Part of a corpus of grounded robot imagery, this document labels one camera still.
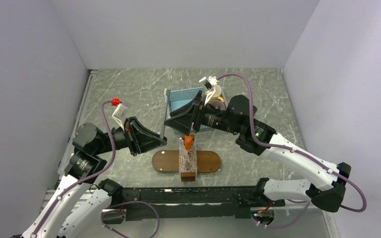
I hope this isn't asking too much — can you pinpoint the clear acrylic toothbrush holder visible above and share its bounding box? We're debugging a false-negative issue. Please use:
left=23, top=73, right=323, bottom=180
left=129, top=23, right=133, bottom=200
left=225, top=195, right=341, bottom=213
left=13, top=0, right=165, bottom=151
left=179, top=143, right=197, bottom=182

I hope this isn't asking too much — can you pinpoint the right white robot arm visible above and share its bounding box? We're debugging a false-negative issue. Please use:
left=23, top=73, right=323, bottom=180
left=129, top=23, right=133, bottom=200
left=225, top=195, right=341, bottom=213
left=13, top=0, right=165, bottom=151
left=164, top=91, right=351, bottom=213

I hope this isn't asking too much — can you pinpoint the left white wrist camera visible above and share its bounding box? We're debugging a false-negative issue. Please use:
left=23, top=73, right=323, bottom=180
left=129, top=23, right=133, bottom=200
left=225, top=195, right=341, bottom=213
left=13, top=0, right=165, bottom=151
left=111, top=98, right=132, bottom=130

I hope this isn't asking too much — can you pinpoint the black base frame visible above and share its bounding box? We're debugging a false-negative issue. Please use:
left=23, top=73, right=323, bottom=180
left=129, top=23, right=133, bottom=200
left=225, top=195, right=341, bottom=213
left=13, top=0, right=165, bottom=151
left=111, top=185, right=285, bottom=221

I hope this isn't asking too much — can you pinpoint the purple mug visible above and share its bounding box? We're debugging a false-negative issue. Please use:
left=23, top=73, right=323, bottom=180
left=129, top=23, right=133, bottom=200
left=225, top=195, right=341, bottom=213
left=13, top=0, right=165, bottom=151
left=208, top=100, right=226, bottom=111

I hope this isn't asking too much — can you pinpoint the orange toothpaste tube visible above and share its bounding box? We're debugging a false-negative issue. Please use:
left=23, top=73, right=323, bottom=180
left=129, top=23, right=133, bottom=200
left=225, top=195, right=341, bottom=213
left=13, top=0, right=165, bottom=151
left=181, top=134, right=194, bottom=150

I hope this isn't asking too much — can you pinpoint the yellow mug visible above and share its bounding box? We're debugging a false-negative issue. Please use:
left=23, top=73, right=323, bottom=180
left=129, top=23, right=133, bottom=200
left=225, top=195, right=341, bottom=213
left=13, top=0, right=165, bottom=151
left=211, top=85, right=225, bottom=104

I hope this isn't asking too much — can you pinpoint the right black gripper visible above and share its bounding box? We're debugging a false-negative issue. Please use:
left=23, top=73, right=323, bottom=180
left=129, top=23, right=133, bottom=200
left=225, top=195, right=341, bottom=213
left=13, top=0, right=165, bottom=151
left=165, top=90, right=242, bottom=135

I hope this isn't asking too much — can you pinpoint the brown oval wooden tray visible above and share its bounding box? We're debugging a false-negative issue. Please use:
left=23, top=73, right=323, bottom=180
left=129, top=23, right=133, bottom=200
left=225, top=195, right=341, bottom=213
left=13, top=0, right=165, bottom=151
left=151, top=150, right=221, bottom=173

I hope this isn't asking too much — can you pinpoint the blue plastic basket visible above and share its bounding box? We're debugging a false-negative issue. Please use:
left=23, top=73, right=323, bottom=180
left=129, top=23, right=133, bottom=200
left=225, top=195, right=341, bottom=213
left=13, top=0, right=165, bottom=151
left=165, top=87, right=228, bottom=135

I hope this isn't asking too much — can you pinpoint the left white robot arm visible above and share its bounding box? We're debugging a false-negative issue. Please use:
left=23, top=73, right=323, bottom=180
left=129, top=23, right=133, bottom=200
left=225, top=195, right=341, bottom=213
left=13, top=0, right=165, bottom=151
left=19, top=117, right=167, bottom=238

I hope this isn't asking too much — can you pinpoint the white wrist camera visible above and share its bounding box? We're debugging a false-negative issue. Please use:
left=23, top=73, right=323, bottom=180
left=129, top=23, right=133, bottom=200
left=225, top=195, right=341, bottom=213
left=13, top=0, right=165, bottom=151
left=111, top=98, right=132, bottom=130
left=199, top=76, right=218, bottom=104

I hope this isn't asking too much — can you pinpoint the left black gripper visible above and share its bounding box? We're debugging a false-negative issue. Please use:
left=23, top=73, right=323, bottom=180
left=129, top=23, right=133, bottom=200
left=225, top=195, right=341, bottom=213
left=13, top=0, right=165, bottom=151
left=94, top=116, right=167, bottom=155

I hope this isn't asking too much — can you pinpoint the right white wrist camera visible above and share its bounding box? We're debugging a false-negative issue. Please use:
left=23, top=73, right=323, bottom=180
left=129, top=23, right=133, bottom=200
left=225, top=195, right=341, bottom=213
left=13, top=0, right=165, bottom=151
left=199, top=76, right=218, bottom=104

